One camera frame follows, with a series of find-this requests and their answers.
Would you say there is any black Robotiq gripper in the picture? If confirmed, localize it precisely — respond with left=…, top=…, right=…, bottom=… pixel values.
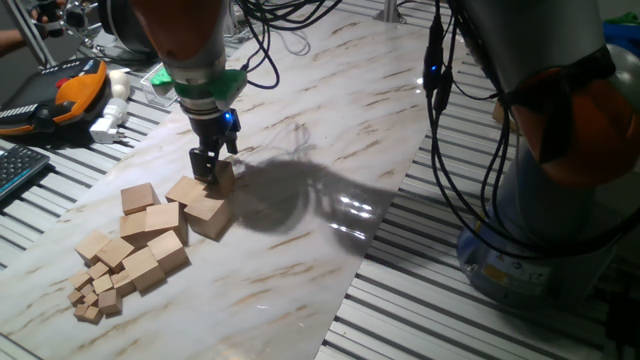
left=188, top=107, right=243, bottom=185

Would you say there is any large wooden cube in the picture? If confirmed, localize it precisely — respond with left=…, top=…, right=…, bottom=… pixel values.
left=164, top=174, right=209, bottom=207
left=144, top=201, right=189, bottom=245
left=183, top=192, right=233, bottom=240
left=119, top=210, right=151, bottom=250
left=208, top=158, right=237, bottom=200
left=120, top=181, right=161, bottom=216

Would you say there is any black handheld controller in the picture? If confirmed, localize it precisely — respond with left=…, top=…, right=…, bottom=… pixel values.
left=34, top=0, right=101, bottom=39

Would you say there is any person left forearm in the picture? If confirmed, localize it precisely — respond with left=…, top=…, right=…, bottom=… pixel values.
left=0, top=28, right=30, bottom=56

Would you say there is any person left hand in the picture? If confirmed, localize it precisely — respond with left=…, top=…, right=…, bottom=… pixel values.
left=22, top=0, right=67, bottom=40

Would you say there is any clear plastic box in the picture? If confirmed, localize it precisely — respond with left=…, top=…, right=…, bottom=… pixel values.
left=140, top=63, right=177, bottom=109

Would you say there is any medium wooden cube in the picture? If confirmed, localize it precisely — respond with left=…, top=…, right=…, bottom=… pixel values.
left=146, top=229, right=191, bottom=275
left=74, top=229, right=112, bottom=266
left=95, top=236, right=136, bottom=274
left=121, top=246, right=167, bottom=294

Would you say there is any white plug adapter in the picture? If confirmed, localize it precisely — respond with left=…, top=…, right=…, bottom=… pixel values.
left=89, top=97, right=131, bottom=146

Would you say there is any white egg shaped object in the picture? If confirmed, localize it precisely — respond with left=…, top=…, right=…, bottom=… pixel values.
left=108, top=69, right=132, bottom=102

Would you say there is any orange black teach pendant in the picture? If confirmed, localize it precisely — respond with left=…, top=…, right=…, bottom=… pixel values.
left=0, top=57, right=110, bottom=137

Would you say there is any small wooden cube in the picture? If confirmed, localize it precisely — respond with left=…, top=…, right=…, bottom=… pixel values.
left=68, top=268, right=94, bottom=291
left=92, top=273, right=115, bottom=295
left=110, top=269, right=137, bottom=299
left=87, top=260, right=111, bottom=281
left=97, top=288, right=124, bottom=317

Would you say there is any black filament spool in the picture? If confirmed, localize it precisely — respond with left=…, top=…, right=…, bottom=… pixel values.
left=97, top=0, right=161, bottom=57

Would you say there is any marble pattern board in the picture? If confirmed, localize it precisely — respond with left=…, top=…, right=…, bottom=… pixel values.
left=0, top=0, right=467, bottom=360

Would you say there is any black computer keyboard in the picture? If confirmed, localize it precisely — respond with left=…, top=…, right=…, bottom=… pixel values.
left=0, top=144, right=52, bottom=202

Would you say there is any brown cardboard box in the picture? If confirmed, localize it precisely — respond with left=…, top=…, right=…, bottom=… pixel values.
left=491, top=99, right=507, bottom=129

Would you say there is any blue bag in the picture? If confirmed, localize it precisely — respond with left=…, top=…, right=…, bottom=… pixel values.
left=602, top=19, right=640, bottom=50

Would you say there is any green cloth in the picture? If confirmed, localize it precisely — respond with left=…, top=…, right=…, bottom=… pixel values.
left=602, top=10, right=640, bottom=26

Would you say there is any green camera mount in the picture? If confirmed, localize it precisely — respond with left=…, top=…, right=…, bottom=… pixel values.
left=149, top=67, right=249, bottom=112

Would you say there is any aluminium frame post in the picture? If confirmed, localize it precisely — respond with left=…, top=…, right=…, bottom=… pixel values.
left=373, top=0, right=407, bottom=24
left=2, top=0, right=56, bottom=69

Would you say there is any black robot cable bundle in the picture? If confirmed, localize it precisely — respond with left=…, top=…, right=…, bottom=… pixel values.
left=234, top=0, right=640, bottom=261

